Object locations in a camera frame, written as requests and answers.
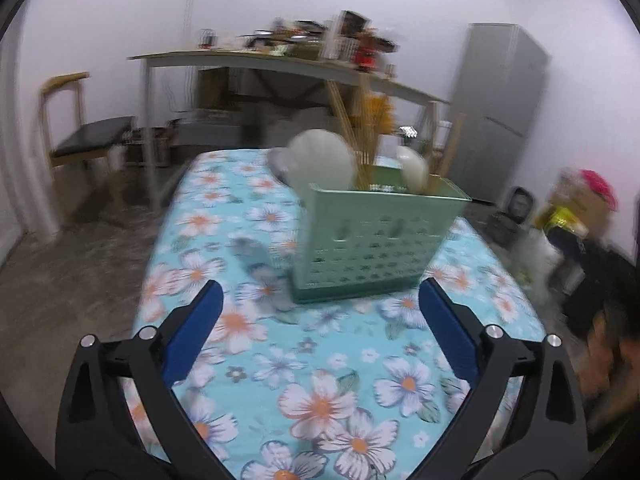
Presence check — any wooden chair with black seat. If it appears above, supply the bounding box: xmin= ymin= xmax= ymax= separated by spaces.
xmin=39 ymin=71 xmax=138 ymax=211

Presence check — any yellow-green package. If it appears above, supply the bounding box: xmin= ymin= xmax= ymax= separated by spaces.
xmin=535 ymin=205 xmax=581 ymax=233

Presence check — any bunch of chopsticks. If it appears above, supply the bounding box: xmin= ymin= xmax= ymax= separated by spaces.
xmin=325 ymin=74 xmax=383 ymax=192

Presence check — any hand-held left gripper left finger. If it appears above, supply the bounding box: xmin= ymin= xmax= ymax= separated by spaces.
xmin=55 ymin=280 xmax=225 ymax=480

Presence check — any metal canister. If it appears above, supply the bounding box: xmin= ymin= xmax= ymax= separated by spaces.
xmin=325 ymin=35 xmax=358 ymax=61

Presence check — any grey sack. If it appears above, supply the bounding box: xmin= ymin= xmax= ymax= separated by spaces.
xmin=262 ymin=107 xmax=341 ymax=148

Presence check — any pink bag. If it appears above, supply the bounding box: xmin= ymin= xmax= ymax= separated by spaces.
xmin=575 ymin=169 xmax=620 ymax=211

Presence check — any floral tablecloth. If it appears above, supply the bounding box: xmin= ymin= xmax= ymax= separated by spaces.
xmin=131 ymin=147 xmax=547 ymax=480

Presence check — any small brown stool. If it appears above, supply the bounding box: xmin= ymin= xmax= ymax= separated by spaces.
xmin=124 ymin=127 xmax=173 ymax=167

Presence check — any light wooden desk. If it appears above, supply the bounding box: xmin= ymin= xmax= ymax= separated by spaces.
xmin=126 ymin=49 xmax=451 ymax=211

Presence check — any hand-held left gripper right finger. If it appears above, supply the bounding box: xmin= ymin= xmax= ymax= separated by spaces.
xmin=419 ymin=277 xmax=588 ymax=480

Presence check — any grey refrigerator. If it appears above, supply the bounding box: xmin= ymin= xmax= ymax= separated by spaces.
xmin=447 ymin=22 xmax=552 ymax=206

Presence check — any white plastic bag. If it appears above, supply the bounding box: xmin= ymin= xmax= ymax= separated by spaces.
xmin=515 ymin=232 xmax=566 ymax=301

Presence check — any person's right hand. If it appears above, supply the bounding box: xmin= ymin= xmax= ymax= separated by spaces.
xmin=580 ymin=310 xmax=640 ymax=411

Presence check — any red bottle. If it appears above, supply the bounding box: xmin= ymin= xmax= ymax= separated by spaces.
xmin=352 ymin=30 xmax=386 ymax=71

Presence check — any green plastic utensil basket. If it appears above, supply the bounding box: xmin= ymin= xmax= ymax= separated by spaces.
xmin=290 ymin=162 xmax=472 ymax=305

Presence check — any black box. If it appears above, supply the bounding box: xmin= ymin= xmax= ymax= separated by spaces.
xmin=337 ymin=10 xmax=371 ymax=36

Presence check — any open cardboard box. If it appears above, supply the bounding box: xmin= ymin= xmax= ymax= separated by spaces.
xmin=547 ymin=167 xmax=608 ymax=241

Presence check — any yellow bag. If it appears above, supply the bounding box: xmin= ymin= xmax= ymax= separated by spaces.
xmin=370 ymin=94 xmax=398 ymax=137

